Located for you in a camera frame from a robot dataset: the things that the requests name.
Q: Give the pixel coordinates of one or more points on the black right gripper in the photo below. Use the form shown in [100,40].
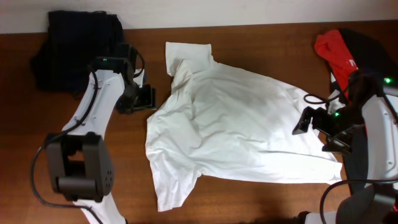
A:
[342,144]

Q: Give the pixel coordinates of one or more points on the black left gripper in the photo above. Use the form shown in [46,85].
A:
[145,102]

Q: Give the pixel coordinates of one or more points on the white t-shirt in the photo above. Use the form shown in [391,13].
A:
[229,123]

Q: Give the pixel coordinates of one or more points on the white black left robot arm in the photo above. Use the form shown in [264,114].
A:
[78,160]

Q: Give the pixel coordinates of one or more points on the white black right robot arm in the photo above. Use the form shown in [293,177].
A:
[373,108]

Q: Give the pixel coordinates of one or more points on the dark navy folded clothes pile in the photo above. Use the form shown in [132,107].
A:
[74,39]

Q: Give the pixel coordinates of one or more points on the black garment under red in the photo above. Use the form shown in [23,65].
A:
[368,53]

